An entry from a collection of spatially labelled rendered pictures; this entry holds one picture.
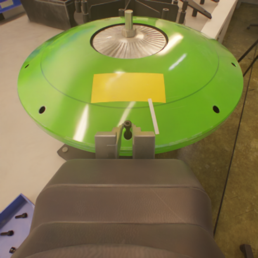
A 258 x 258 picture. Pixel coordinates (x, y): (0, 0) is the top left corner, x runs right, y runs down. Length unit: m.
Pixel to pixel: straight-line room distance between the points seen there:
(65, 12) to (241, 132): 1.53
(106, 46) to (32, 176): 0.24
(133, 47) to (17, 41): 0.60
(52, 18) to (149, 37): 0.60
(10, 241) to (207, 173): 1.27
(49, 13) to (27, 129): 0.51
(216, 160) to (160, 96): 1.34
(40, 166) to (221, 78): 0.31
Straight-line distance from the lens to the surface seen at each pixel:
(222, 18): 0.94
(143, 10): 0.63
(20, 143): 0.41
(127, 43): 0.25
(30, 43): 0.76
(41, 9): 0.85
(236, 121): 1.85
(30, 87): 0.25
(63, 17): 0.78
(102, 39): 0.27
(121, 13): 0.51
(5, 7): 0.98
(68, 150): 0.35
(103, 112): 0.18
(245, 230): 1.39
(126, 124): 0.16
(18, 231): 0.33
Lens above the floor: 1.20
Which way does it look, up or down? 51 degrees down
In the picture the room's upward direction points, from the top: 1 degrees counter-clockwise
